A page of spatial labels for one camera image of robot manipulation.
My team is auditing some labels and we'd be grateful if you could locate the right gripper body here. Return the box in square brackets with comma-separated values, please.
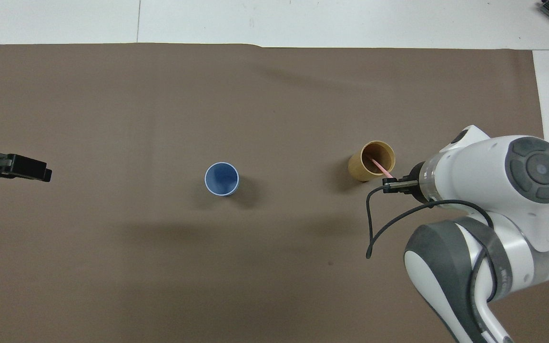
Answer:
[398, 161, 428, 204]

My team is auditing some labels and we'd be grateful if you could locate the pink chopstick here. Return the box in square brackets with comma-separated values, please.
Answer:
[371, 158, 394, 180]

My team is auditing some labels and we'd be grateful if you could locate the brown paper cup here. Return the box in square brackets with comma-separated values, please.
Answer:
[348, 141, 396, 182]

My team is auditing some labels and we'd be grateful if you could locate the blue paper cup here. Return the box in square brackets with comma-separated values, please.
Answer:
[204, 162, 240, 197]

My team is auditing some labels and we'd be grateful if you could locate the black cable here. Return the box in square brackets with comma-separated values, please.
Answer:
[366, 185, 498, 329]

